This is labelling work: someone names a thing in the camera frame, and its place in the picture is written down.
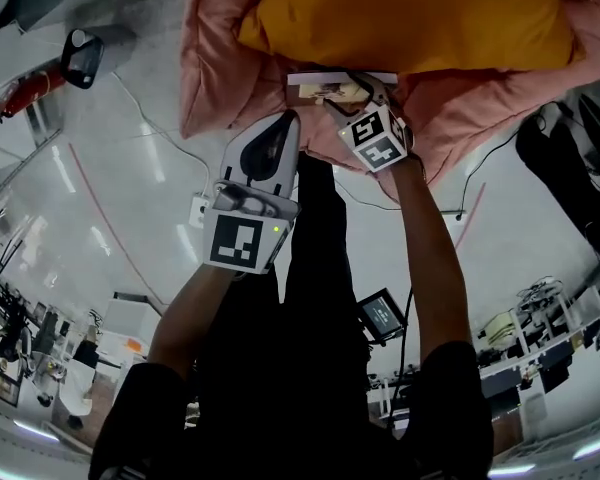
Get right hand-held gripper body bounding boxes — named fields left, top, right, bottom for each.
left=323, top=71, right=414, bottom=174

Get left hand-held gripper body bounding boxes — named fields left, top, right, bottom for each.
left=201, top=109, right=302, bottom=275

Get white book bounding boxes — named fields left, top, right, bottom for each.
left=285, top=71, right=399, bottom=107

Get person's left forearm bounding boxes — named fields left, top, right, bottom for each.
left=147, top=262, right=242, bottom=384

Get person's right forearm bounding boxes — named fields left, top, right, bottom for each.
left=391, top=157, right=474, bottom=364

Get white power socket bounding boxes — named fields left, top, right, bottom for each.
left=186, top=193, right=213, bottom=230

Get person's black trousers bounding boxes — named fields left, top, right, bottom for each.
left=194, top=151, right=372, bottom=419

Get yellow pillow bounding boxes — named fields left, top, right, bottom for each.
left=237, top=0, right=589, bottom=77

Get pink blanket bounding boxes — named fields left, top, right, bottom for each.
left=179, top=0, right=600, bottom=185

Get small black screen device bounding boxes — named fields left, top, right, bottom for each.
left=356, top=287, right=407, bottom=345

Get white storage box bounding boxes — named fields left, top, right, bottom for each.
left=102, top=291, right=157, bottom=352

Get black bag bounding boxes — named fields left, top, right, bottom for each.
left=513, top=92, right=600, bottom=259

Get black framed mirror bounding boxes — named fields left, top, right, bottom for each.
left=59, top=28, right=105, bottom=90

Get person's black shirt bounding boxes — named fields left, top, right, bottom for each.
left=87, top=340, right=496, bottom=480

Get red fire extinguisher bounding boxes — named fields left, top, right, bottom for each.
left=0, top=59, right=69, bottom=120

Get white power cable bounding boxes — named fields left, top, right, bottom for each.
left=110, top=71, right=213, bottom=197

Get black power cable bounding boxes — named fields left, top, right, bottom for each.
left=457, top=130, right=526, bottom=221

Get white cart with cables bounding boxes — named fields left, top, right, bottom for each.
left=513, top=274, right=569, bottom=352

